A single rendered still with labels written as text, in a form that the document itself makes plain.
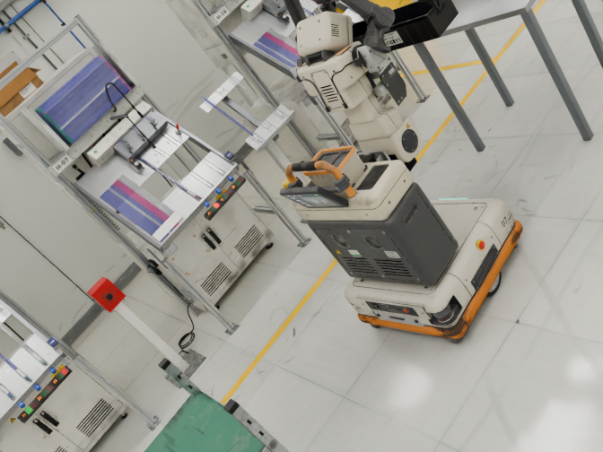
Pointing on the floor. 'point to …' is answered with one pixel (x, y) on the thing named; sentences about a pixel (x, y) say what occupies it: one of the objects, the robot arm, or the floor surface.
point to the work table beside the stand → (481, 13)
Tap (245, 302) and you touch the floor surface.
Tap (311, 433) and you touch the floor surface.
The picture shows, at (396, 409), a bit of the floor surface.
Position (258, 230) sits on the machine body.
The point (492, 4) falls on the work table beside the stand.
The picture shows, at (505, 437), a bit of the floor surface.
